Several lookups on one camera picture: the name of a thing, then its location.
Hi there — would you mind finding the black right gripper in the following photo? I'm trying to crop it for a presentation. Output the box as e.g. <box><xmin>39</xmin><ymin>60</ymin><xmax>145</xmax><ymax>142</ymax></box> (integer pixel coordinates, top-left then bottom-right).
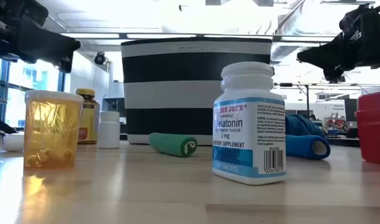
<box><xmin>297</xmin><ymin>0</ymin><xmax>380</xmax><ymax>83</ymax></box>

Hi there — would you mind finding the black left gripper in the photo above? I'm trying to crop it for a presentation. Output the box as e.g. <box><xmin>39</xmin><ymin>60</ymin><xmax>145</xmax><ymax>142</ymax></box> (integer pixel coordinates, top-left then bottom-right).
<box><xmin>0</xmin><ymin>0</ymin><xmax>81</xmax><ymax>74</ymax></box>

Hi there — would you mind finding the amber plastic pill container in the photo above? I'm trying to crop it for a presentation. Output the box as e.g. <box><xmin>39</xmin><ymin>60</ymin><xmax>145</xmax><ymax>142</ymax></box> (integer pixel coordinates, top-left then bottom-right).
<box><xmin>23</xmin><ymin>89</ymin><xmax>85</xmax><ymax>170</ymax></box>

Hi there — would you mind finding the yellow-capped fish oil bottle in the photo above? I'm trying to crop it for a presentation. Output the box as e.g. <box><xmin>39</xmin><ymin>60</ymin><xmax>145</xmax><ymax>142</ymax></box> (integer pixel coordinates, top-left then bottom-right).
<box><xmin>75</xmin><ymin>88</ymin><xmax>101</xmax><ymax>145</ymax></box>

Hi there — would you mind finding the red first aid kit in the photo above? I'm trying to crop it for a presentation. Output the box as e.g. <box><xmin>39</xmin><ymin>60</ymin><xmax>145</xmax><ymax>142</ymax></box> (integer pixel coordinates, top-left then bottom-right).
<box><xmin>355</xmin><ymin>90</ymin><xmax>380</xmax><ymax>166</ymax></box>

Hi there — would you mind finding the blue bandage roll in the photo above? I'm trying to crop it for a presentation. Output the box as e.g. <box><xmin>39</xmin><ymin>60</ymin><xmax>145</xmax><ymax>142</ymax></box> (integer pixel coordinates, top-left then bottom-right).
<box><xmin>285</xmin><ymin>134</ymin><xmax>331</xmax><ymax>161</ymax></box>

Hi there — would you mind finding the low white plastic jar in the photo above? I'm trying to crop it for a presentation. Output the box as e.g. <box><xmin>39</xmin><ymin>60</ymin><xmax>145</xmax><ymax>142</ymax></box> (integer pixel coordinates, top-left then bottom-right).
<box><xmin>2</xmin><ymin>133</ymin><xmax>25</xmax><ymax>152</ymax></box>

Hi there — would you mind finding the small white plastic bottle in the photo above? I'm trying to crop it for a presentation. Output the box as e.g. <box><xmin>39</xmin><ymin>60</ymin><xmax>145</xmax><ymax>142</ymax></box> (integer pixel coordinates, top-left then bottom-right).
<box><xmin>98</xmin><ymin>110</ymin><xmax>121</xmax><ymax>149</ymax></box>

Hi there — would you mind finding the white melatonin tablet bottle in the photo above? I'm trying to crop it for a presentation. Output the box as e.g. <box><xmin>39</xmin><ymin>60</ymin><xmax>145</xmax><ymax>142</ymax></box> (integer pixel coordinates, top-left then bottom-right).
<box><xmin>211</xmin><ymin>61</ymin><xmax>287</xmax><ymax>186</ymax></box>

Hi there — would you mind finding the green bandage roll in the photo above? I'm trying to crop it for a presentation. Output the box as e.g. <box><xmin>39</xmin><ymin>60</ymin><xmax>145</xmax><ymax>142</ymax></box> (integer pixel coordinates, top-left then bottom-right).
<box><xmin>148</xmin><ymin>132</ymin><xmax>198</xmax><ymax>158</ymax></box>

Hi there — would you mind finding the navy white striped fabric basket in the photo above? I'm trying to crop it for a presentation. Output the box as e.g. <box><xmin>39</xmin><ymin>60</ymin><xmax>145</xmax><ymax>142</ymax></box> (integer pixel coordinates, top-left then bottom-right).
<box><xmin>120</xmin><ymin>37</ymin><xmax>273</xmax><ymax>146</ymax></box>

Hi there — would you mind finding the black computer monitor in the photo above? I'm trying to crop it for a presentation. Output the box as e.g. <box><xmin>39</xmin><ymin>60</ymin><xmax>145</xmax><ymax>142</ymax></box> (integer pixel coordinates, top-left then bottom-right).
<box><xmin>344</xmin><ymin>98</ymin><xmax>358</xmax><ymax>123</ymax></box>

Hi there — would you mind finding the black thin post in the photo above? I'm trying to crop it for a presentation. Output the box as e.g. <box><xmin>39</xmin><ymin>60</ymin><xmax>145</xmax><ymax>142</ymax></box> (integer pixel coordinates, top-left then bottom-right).
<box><xmin>305</xmin><ymin>84</ymin><xmax>310</xmax><ymax>121</ymax></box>

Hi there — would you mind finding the black ceiling camera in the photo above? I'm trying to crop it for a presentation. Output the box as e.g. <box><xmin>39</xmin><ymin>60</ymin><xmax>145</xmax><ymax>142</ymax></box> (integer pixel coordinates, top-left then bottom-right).
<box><xmin>93</xmin><ymin>52</ymin><xmax>107</xmax><ymax>65</ymax></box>

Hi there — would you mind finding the black diagonal frame strut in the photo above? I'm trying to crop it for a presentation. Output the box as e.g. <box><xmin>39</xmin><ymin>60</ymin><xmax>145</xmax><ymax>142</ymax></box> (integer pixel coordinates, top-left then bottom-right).
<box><xmin>0</xmin><ymin>115</ymin><xmax>18</xmax><ymax>135</ymax></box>

